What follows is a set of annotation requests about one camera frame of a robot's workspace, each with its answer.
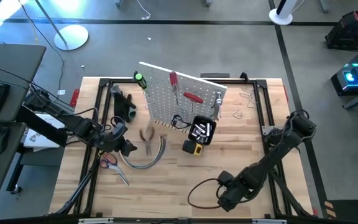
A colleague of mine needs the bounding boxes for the black work glove green cuff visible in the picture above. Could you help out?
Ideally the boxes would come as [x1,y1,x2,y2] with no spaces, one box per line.
[110,85,137,124]

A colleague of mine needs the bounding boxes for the black mat striped edge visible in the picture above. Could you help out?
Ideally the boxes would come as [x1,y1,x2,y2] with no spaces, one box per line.
[323,198,358,224]

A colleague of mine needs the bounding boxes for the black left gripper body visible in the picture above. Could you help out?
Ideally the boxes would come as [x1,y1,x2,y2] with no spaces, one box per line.
[99,123,127,153]

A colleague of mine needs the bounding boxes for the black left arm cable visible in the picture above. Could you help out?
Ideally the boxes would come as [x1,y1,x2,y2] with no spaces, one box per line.
[68,107,127,134]

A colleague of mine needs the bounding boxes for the black column white base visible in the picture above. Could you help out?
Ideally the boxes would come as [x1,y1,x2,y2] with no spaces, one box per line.
[268,0,301,26]

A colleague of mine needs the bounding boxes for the red table clamp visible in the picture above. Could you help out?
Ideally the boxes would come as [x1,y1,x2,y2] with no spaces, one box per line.
[69,88,81,107]

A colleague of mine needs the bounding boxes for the black desk leg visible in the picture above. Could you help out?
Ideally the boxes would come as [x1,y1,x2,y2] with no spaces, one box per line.
[6,148,24,195]

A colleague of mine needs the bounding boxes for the grey desk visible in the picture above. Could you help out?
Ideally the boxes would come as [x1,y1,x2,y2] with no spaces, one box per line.
[0,42,47,124]

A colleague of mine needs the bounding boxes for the black plastic bin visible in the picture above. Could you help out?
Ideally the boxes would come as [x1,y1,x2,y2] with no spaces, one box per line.
[188,114,218,146]

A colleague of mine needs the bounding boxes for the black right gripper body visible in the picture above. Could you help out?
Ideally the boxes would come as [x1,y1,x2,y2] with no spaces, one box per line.
[218,183,248,213]

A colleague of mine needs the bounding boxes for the white paper box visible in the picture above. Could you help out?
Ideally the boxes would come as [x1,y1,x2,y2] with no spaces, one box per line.
[22,113,68,149]

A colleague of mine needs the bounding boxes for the silver metal bracket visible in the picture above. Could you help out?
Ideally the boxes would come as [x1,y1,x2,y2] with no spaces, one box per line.
[252,218,288,224]
[78,218,114,224]

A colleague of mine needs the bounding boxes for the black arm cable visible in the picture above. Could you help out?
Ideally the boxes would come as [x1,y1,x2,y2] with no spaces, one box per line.
[187,177,226,210]
[68,107,127,134]

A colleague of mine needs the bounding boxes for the red clear Husky screwdriver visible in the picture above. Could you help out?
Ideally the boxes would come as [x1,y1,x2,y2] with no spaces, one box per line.
[169,70,181,106]

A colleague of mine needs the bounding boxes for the yellow cable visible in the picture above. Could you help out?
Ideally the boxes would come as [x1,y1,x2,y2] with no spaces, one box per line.
[17,0,42,113]

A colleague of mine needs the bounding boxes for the maroon handled scissors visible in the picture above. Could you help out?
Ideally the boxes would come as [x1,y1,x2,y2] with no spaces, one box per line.
[99,152,130,187]

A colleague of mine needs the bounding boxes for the clear safety glasses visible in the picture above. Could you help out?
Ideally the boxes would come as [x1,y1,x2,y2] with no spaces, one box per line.
[170,114,193,130]

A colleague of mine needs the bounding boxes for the multi prong tool rack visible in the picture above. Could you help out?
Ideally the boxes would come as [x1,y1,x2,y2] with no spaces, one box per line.
[154,119,189,134]

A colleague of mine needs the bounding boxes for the black handled pliers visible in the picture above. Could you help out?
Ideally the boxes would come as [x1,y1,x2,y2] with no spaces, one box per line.
[139,126,156,156]

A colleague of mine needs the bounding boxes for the black storage crate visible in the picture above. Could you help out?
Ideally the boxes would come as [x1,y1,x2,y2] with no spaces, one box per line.
[324,10,358,52]

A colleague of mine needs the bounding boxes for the computer case with lights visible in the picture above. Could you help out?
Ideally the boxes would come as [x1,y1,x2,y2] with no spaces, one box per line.
[330,43,358,96]

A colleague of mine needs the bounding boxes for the black desk support bar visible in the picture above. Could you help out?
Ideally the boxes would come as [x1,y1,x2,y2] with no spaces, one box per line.
[14,105,70,147]

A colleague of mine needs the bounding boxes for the coloured wire bundle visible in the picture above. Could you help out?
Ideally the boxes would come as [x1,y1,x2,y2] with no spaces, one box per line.
[119,133,167,170]

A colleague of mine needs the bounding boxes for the black desk cable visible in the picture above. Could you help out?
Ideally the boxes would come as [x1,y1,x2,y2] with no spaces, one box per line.
[0,63,79,121]

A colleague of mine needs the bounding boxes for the yellow black tape measure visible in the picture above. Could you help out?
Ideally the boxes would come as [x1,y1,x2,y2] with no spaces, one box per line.
[181,139,203,156]

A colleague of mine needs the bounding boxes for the white floor cable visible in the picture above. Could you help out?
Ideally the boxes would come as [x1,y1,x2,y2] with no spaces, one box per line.
[135,0,152,21]

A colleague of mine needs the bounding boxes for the white metal pegboard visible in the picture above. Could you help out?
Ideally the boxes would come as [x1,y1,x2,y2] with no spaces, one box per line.
[138,61,229,134]

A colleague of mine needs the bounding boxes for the white round base stand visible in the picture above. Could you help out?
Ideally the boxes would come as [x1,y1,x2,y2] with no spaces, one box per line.
[33,0,90,52]

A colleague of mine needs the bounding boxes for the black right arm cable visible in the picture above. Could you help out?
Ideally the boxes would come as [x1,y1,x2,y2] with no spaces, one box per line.
[187,177,226,210]

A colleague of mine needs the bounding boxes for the black aluminium rig frame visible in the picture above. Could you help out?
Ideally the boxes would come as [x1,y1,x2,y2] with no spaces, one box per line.
[50,71,315,218]

